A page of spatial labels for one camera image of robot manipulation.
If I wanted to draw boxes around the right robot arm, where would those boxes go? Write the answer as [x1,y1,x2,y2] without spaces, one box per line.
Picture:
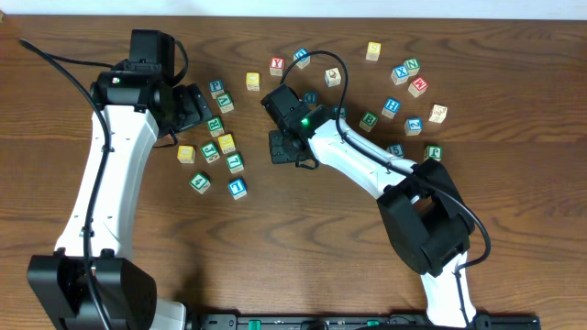
[265,104,476,328]

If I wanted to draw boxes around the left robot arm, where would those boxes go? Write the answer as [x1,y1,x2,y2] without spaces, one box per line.
[27,71,212,329]

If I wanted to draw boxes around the green R block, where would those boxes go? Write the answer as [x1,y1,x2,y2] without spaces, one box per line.
[206,116,225,138]

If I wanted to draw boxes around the blue P block left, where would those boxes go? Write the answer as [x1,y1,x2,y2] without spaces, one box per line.
[208,79,226,99]

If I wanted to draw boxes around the green V block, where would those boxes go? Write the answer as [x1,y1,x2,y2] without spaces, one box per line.
[216,93,235,114]

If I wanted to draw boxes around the yellow G block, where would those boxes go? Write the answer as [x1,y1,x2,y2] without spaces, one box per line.
[177,145,196,164]

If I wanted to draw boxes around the green L block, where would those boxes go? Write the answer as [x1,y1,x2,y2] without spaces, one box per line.
[227,153,244,174]

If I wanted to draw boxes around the green J block left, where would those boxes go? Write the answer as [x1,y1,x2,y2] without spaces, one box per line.
[201,142,220,163]

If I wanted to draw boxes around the green j block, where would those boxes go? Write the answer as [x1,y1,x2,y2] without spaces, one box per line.
[424,145,443,161]
[201,142,220,163]

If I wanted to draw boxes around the blue D block middle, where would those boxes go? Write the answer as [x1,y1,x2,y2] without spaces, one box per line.
[304,92,317,107]

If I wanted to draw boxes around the blue d block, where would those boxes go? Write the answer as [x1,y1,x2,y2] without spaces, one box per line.
[293,48,311,69]
[304,92,317,107]

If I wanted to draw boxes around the blue T block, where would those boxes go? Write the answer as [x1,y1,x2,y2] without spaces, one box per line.
[227,178,248,200]

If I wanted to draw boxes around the green 4 block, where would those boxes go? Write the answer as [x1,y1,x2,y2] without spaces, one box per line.
[189,171,211,194]

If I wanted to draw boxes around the red Y block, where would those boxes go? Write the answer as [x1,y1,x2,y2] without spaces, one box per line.
[270,57,285,76]

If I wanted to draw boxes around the plain picture block centre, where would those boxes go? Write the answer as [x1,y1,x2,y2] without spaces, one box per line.
[325,68,342,88]

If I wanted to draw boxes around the green B block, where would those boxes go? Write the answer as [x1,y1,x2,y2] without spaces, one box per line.
[360,112,379,132]

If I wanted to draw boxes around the blue D block top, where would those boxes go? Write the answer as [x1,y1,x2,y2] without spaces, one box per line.
[293,48,311,69]

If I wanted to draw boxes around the blue 5 block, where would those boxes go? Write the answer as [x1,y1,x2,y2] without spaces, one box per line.
[387,144,404,158]

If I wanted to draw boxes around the blue H block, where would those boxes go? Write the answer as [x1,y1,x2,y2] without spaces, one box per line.
[382,98,401,119]

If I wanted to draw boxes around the blue 2 block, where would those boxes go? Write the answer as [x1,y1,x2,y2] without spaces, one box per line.
[404,117,423,136]

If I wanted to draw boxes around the yellow S block top right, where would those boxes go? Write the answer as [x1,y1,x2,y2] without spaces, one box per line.
[366,41,382,61]

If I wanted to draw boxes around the blue X block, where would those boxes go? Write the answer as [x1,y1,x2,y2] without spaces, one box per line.
[391,65,410,85]

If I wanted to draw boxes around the red M block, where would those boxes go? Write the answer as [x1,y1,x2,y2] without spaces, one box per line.
[408,77,428,98]

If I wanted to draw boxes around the green J block right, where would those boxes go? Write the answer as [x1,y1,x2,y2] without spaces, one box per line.
[424,145,443,161]

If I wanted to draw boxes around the green N block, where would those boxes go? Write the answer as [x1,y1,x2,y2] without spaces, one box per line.
[404,59,421,76]

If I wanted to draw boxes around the plain block right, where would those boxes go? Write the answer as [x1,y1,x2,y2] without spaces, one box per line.
[428,104,448,124]

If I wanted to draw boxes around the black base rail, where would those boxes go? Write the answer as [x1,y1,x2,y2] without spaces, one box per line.
[185,313,542,330]

